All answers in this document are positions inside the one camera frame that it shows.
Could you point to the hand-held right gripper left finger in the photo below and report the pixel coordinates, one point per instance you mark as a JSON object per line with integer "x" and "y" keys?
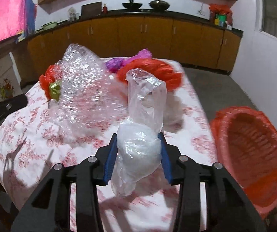
{"x": 110, "y": 164}

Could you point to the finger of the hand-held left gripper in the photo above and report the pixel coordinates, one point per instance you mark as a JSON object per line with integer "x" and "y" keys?
{"x": 8, "y": 110}

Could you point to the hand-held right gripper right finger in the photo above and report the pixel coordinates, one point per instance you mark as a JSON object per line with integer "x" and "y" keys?
{"x": 165, "y": 164}

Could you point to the clear plastic bag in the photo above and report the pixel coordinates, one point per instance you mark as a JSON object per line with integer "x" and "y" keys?
{"x": 138, "y": 149}

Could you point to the small red plastic bag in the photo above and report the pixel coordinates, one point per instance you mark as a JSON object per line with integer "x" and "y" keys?
{"x": 46, "y": 77}

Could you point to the green gold foil wrapper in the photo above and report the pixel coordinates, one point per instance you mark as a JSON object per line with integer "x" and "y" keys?
{"x": 55, "y": 90}

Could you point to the bubble wrap sheet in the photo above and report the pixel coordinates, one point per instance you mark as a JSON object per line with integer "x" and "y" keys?
{"x": 85, "y": 89}

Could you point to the red-lined trash basket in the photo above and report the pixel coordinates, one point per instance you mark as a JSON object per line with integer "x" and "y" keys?
{"x": 249, "y": 149}

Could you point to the large orange plastic bag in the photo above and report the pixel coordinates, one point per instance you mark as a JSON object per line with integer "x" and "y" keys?
{"x": 168, "y": 77}

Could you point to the flower print white cabinet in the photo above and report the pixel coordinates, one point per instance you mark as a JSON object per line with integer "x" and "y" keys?
{"x": 0, "y": 77}

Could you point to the colourful cloth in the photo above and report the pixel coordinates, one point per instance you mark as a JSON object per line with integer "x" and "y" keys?
{"x": 20, "y": 36}

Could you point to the green basin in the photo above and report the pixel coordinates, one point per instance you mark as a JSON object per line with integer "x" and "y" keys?
{"x": 49, "y": 26}

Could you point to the purple pink plastic bag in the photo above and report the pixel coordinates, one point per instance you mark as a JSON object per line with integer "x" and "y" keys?
{"x": 115, "y": 64}

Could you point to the glass jar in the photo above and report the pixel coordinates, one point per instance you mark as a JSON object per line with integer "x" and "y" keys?
{"x": 72, "y": 14}

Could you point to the orange kitchen base cabinets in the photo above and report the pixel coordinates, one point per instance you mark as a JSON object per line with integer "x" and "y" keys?
{"x": 128, "y": 36}

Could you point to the brown cutting board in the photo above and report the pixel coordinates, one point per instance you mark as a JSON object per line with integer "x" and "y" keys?
{"x": 91, "y": 9}

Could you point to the red bottle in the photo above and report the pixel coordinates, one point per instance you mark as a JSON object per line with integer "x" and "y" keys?
{"x": 105, "y": 9}

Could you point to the black kitchen countertop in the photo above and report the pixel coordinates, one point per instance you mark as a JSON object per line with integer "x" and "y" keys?
{"x": 184, "y": 17}

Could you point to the white cup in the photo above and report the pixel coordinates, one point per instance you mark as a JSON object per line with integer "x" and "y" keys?
{"x": 229, "y": 27}

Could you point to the green container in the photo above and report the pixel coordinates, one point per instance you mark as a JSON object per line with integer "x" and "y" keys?
{"x": 220, "y": 19}

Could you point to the black wok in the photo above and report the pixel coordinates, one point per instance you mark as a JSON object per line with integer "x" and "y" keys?
{"x": 131, "y": 5}
{"x": 159, "y": 4}

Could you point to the red bag on items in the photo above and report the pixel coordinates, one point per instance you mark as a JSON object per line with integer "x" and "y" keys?
{"x": 221, "y": 9}

